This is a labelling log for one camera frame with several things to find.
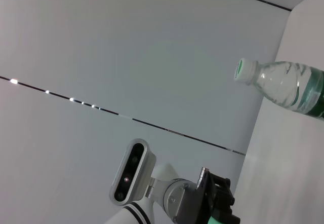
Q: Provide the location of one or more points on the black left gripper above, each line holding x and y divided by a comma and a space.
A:
197, 208

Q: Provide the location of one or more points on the clear green-label water bottle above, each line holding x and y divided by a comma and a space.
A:
278, 84

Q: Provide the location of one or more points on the silver left camera bracket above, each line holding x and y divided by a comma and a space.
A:
154, 188

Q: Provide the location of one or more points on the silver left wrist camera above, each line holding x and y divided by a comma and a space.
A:
129, 173

